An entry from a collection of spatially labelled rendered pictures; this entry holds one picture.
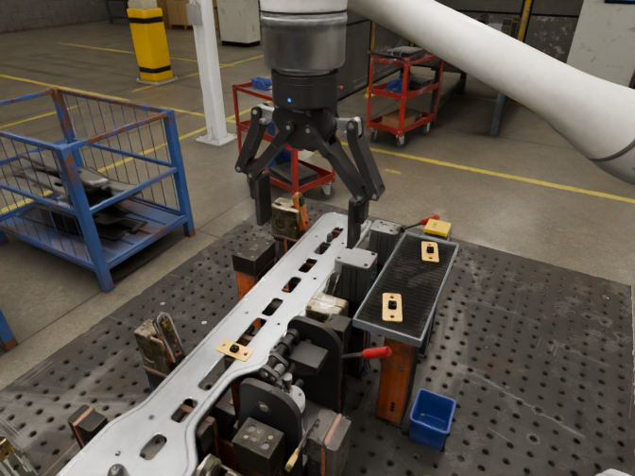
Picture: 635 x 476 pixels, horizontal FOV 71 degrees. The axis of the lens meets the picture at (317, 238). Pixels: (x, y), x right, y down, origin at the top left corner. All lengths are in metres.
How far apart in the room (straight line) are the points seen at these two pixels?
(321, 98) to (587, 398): 1.26
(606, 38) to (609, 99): 6.61
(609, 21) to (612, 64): 0.54
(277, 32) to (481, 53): 0.26
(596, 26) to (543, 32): 1.08
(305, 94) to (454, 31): 0.23
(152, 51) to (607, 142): 7.70
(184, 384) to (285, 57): 0.74
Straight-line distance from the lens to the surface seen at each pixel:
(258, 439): 0.78
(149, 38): 8.08
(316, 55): 0.48
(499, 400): 1.44
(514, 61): 0.62
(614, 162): 0.73
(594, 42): 7.29
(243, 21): 11.29
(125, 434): 0.99
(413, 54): 5.02
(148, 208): 3.60
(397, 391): 1.21
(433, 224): 1.24
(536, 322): 1.74
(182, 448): 0.94
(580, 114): 0.66
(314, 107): 0.50
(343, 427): 0.84
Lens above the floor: 1.77
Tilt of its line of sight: 32 degrees down
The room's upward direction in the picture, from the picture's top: straight up
